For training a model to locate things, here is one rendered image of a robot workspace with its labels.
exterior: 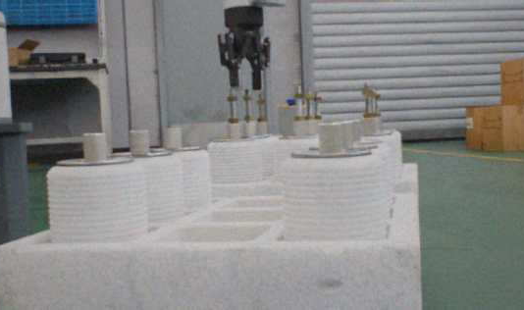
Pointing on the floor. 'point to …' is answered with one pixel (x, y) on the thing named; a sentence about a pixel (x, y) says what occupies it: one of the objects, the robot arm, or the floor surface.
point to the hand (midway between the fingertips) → (246, 83)
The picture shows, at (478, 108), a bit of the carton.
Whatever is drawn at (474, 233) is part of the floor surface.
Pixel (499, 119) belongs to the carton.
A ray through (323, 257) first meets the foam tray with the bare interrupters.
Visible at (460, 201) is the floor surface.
